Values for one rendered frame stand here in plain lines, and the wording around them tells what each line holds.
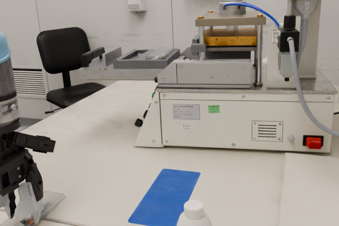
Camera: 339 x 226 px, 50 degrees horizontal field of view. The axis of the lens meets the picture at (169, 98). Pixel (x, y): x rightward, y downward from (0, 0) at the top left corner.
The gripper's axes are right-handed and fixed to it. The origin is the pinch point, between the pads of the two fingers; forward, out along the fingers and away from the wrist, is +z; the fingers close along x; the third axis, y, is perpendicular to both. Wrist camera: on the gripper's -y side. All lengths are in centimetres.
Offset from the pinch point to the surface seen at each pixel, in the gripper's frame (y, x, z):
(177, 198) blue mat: -17.9, 25.2, 2.8
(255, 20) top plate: -48, 37, -32
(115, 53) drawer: -56, -9, -22
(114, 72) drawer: -44.2, -3.1, -18.3
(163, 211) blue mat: -12.3, 24.1, 2.8
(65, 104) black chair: -147, -105, 31
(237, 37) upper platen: -51, 32, -28
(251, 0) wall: -208, 11, -31
